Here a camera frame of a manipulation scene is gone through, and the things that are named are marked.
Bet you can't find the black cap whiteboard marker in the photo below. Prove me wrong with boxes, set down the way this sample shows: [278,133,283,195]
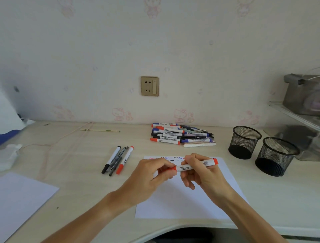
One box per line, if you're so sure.
[101,146,121,175]

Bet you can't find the thin pink cord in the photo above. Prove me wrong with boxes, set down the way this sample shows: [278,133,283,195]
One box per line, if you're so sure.
[20,122,93,181]

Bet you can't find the person's left forearm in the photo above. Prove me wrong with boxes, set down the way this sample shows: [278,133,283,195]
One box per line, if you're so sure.
[41,193,135,243]

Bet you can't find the clear slim pen black cap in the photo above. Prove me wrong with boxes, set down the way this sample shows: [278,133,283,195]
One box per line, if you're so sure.
[109,157,123,177]

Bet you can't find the red-capped white marker pen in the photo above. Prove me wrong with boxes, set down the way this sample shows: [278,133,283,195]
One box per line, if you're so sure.
[167,158,219,173]
[116,146,134,175]

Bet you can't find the light wooden table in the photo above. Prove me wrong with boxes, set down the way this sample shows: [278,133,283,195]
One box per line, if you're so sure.
[0,121,320,243]

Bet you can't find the blank white paper sheet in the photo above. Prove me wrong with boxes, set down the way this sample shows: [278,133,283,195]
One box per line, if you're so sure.
[0,172,60,243]

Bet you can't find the thin white cable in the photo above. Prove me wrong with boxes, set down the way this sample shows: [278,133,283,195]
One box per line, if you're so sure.
[301,67,320,81]

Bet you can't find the person's left hand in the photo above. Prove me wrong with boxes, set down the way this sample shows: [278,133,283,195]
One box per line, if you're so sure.
[110,158,178,210]

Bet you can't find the white paper sheet with squiggles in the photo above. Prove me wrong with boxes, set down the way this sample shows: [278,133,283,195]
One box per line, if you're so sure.
[135,156,249,221]

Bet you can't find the pile of assorted pens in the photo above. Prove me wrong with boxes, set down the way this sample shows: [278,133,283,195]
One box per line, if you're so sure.
[150,123,217,148]

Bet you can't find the person's right hand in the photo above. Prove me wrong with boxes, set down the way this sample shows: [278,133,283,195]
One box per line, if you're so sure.
[180,153,235,208]

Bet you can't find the paper-wrapped chopsticks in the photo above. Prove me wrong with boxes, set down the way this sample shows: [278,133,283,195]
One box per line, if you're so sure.
[80,128,121,133]

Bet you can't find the black mesh cup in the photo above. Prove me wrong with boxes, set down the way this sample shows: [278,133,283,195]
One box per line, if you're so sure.
[255,137,300,177]
[228,126,262,160]

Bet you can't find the white plastic bag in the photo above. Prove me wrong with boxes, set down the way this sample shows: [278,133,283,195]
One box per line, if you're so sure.
[0,92,27,146]

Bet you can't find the person's right forearm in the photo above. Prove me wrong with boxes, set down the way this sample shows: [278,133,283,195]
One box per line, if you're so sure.
[220,191,290,243]

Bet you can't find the gold wall socket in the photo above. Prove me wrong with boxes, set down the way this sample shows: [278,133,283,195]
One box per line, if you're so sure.
[140,76,160,97]

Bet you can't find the clear acrylic rack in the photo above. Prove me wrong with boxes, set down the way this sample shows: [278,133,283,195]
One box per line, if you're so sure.
[262,101,320,162]

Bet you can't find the dark slim pen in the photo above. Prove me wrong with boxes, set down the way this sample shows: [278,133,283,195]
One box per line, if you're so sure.
[106,146,129,173]

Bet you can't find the crumpled white tissue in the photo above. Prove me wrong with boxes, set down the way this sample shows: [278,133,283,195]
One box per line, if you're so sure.
[0,144,23,172]

